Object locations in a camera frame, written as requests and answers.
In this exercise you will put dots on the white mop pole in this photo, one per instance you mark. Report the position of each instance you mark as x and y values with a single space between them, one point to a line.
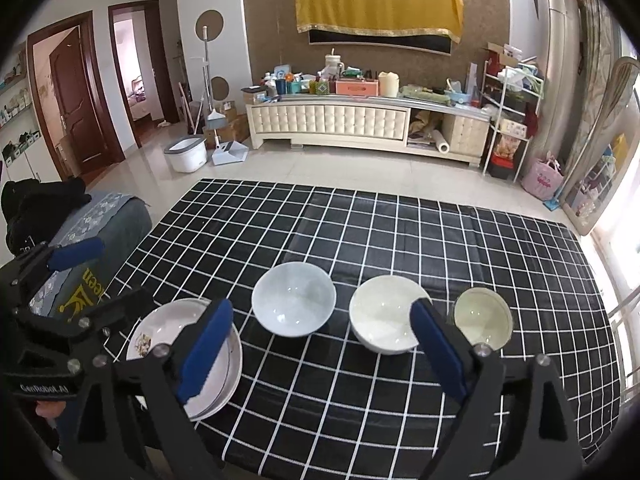
207 105

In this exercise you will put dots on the standing mirror frame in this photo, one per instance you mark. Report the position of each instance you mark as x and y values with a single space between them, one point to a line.
592 181

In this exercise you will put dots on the white metal shelf rack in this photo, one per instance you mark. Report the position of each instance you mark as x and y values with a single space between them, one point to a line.
512 97

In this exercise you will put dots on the left hand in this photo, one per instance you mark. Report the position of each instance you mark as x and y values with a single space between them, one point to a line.
50 409

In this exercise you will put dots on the white dustpan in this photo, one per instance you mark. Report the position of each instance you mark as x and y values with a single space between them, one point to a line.
231 152

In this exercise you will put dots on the pink tote bag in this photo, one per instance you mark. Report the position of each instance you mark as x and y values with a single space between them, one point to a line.
543 178

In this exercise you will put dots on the brown wooden door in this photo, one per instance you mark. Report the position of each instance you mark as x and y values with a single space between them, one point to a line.
71 87

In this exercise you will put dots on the cream cylindrical jar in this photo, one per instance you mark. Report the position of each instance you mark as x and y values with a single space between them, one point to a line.
388 84

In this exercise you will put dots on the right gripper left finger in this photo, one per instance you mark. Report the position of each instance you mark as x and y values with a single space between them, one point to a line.
168 378

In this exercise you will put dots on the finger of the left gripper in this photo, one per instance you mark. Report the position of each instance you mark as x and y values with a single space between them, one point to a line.
114 315
44 259

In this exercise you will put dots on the white ceramic bowl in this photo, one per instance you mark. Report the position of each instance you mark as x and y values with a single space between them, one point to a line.
379 314

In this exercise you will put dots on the cream tufted TV cabinet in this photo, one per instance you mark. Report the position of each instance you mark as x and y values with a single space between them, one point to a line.
398 125

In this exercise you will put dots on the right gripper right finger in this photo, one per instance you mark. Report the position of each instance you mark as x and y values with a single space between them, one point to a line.
540 440

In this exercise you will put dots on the yellow cloth on TV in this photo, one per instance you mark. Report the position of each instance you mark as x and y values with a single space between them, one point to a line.
382 18

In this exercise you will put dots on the white mop bucket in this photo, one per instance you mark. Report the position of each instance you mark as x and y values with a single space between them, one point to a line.
187 154

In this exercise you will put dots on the small floral cream bowl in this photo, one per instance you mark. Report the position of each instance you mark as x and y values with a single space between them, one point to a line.
483 317

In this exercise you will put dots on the orange storage box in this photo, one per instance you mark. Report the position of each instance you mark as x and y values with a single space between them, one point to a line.
356 87

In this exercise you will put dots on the white bowl pale blue inside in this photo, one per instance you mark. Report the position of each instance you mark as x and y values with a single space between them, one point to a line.
293 299

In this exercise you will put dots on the white paper roll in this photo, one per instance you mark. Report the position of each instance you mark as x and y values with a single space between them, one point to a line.
441 143

